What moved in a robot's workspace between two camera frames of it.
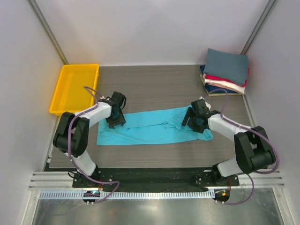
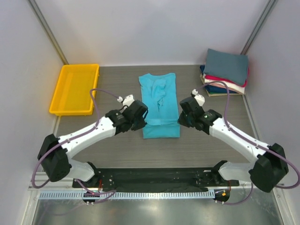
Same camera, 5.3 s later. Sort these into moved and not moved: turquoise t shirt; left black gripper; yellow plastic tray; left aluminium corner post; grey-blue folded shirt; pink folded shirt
Moved: left black gripper; turquoise t shirt
Not moved: pink folded shirt; yellow plastic tray; left aluminium corner post; grey-blue folded shirt
